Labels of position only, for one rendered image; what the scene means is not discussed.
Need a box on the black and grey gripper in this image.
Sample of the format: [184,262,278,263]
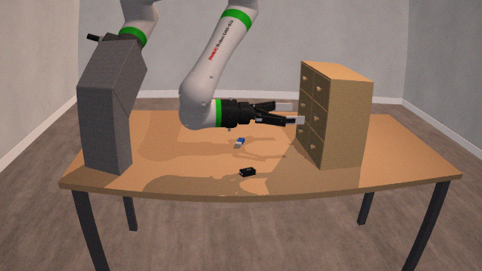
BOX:
[238,101,305,127]

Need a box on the small tan wooden chest of drawers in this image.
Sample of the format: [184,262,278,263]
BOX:
[300,60,374,170]

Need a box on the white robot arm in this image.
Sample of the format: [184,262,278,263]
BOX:
[87,0,259,132]

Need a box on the brown drawer front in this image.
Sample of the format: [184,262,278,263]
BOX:
[307,127,324,168]
[313,71,330,109]
[301,63,314,96]
[310,100,327,140]
[298,89,312,124]
[296,121,309,149]

